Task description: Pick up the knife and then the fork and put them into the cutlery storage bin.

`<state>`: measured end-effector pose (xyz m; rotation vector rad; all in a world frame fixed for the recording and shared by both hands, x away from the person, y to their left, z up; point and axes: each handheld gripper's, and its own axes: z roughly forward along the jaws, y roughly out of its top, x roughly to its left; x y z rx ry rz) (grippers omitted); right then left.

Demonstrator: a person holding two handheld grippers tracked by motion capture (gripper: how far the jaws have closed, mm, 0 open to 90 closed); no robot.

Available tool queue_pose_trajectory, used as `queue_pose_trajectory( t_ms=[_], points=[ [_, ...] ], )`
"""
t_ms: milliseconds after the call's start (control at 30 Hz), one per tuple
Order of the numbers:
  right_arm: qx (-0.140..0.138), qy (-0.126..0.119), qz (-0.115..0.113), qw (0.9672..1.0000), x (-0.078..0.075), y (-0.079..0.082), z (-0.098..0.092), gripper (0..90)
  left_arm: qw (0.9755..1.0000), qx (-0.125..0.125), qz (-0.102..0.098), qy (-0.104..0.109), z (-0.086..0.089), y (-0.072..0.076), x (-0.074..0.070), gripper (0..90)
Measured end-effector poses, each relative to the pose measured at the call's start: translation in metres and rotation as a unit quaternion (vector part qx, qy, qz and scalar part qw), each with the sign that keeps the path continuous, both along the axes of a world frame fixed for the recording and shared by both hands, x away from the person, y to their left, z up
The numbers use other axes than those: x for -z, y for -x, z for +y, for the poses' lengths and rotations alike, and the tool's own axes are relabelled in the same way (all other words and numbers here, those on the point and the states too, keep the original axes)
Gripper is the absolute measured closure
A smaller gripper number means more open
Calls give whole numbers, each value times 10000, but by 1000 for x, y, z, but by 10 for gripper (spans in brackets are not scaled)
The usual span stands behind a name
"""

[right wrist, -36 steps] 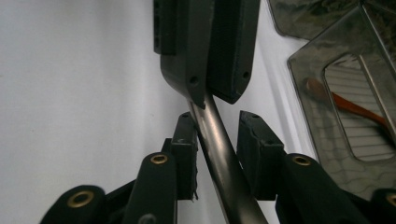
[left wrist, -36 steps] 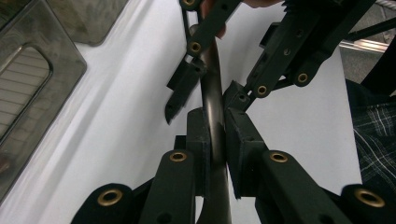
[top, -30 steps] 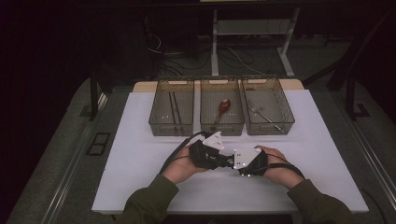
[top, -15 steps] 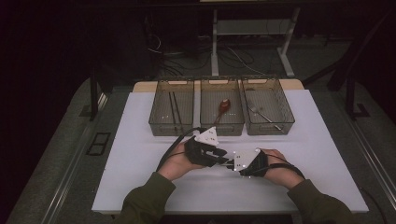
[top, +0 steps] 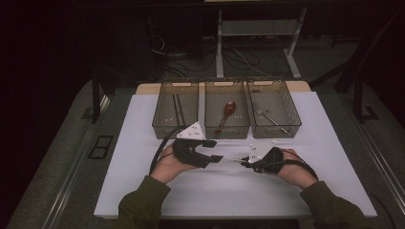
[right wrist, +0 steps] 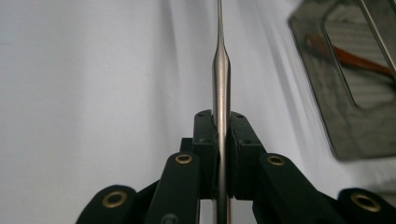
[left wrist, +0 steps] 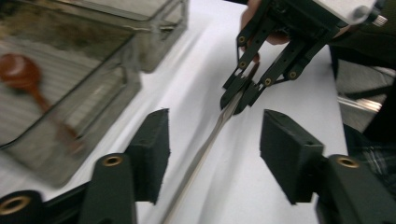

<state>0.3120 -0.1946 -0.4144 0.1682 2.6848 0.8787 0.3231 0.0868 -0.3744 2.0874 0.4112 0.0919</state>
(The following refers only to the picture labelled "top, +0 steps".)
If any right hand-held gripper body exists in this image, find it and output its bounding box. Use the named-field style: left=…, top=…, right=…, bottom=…
left=247, top=139, right=285, bottom=175

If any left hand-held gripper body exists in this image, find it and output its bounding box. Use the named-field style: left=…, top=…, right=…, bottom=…
left=171, top=121, right=213, bottom=169

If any brown wooden spoon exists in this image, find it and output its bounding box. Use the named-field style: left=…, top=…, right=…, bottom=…
left=215, top=100, right=237, bottom=136

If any metal fork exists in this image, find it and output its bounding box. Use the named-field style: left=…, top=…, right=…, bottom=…
left=253, top=107, right=290, bottom=134

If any black chopstick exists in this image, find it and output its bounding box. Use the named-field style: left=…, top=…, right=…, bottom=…
left=176, top=93, right=187, bottom=127
left=172, top=93, right=181, bottom=128

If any transparent grey plastic bin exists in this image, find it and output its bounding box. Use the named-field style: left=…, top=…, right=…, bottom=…
left=152, top=80, right=200, bottom=140
left=246, top=78, right=303, bottom=139
left=203, top=79, right=251, bottom=140

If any person's left hand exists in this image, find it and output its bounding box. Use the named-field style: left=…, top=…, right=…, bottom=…
left=150, top=144, right=192, bottom=185

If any person's right hand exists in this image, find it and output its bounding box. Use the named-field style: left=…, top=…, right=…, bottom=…
left=276, top=148, right=319, bottom=191

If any white table mat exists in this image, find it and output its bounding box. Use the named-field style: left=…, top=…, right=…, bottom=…
left=94, top=91, right=378, bottom=219

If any white metal stand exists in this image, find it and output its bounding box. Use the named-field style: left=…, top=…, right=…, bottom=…
left=215, top=8, right=309, bottom=80

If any dark metal stand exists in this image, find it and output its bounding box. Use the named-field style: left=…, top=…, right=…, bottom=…
left=91, top=71, right=111, bottom=124
left=352, top=79, right=379, bottom=123

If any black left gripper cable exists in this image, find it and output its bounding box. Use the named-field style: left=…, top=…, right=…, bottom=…
left=149, top=126, right=189, bottom=175

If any black floor cable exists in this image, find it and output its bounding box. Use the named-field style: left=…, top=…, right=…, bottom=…
left=223, top=47, right=262, bottom=72

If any white floor cable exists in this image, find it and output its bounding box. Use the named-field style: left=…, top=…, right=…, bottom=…
left=150, top=33, right=189, bottom=58

